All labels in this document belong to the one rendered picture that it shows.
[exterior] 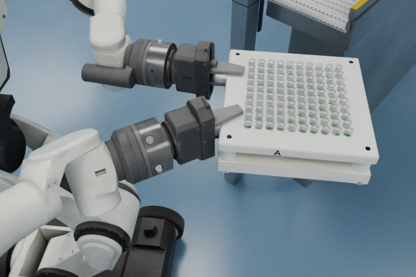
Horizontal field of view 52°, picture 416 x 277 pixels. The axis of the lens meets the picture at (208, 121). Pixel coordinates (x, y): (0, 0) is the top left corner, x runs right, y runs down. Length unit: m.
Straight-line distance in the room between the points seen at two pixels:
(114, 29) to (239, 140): 0.33
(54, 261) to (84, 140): 0.80
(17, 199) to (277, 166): 0.38
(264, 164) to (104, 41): 0.36
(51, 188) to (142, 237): 0.98
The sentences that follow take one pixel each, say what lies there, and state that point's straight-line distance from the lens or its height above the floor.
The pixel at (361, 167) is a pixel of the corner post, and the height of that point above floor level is 1.02.
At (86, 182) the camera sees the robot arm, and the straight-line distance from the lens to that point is 0.64.
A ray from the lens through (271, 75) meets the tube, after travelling 0.77.
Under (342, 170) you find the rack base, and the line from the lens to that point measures 0.72.
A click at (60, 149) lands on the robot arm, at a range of 0.61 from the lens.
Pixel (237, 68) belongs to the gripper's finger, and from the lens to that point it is 0.78.
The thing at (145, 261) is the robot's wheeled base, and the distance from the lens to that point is 1.53.
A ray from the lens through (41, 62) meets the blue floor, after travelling 2.70.
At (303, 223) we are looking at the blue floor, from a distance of 1.85.
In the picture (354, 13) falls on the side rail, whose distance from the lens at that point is 1.21.
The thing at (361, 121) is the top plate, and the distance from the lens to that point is 0.74.
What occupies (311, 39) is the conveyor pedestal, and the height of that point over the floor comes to 0.73.
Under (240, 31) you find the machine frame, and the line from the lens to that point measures 1.35.
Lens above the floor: 1.55
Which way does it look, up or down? 46 degrees down
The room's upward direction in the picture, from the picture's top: straight up
